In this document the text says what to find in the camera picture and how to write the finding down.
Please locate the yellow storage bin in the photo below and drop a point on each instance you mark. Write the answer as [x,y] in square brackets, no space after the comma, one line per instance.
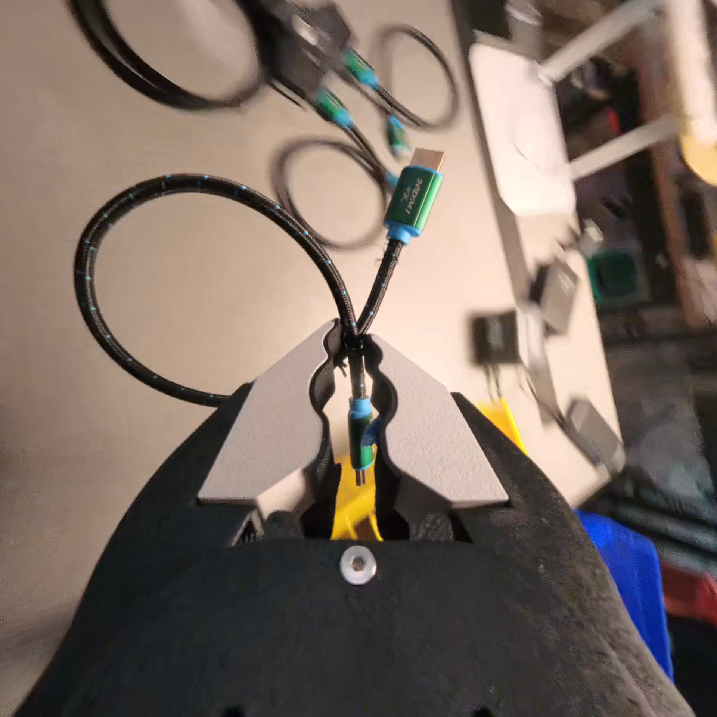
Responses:
[350,504]

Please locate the clear plastic clip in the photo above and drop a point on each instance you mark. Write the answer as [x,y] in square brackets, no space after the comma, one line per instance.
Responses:
[589,238]

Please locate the blue storage bin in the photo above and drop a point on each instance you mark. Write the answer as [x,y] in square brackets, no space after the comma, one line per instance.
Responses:
[627,582]

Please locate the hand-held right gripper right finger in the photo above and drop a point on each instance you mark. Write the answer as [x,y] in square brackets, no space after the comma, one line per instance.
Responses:
[448,448]

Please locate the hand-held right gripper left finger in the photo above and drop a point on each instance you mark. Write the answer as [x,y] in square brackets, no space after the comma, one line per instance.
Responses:
[263,442]

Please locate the black hdmi switch box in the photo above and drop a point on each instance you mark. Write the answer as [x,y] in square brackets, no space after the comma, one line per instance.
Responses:
[302,56]

